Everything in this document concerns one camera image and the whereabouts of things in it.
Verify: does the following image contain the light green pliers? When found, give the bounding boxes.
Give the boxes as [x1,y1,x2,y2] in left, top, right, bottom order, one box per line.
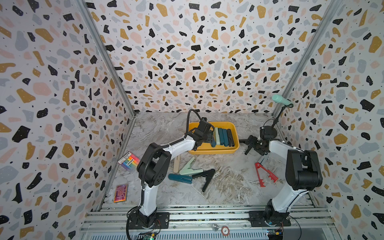
[179,157,204,176]
[214,128,221,145]

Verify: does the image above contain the yellow storage box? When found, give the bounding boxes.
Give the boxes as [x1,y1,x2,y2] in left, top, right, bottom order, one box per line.
[188,122,240,155]

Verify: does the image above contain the beige pliers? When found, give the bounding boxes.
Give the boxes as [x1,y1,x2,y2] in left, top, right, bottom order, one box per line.
[173,155,181,174]

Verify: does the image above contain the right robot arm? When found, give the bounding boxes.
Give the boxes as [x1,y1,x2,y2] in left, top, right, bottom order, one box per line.
[239,126,323,227]

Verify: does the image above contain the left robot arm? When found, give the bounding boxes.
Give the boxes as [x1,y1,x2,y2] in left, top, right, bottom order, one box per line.
[129,118,214,228]

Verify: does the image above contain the red pruning pliers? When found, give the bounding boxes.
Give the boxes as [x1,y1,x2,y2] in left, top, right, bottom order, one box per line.
[255,163,279,188]

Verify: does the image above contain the open black pliers centre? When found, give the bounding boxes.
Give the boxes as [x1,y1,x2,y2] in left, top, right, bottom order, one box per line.
[192,169,216,193]

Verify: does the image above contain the open light green pliers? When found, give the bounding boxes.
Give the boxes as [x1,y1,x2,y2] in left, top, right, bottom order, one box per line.
[179,157,204,176]

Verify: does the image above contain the highlighter pen pack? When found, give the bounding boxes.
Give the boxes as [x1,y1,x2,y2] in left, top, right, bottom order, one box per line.
[118,152,140,172]

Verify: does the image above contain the pink card pack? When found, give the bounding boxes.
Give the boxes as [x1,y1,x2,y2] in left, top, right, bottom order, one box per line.
[114,184,129,203]

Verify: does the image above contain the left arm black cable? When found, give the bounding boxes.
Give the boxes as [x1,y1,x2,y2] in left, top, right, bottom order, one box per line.
[125,108,208,240]

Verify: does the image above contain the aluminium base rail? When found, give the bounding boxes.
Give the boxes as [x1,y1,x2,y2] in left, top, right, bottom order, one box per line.
[79,204,343,240]

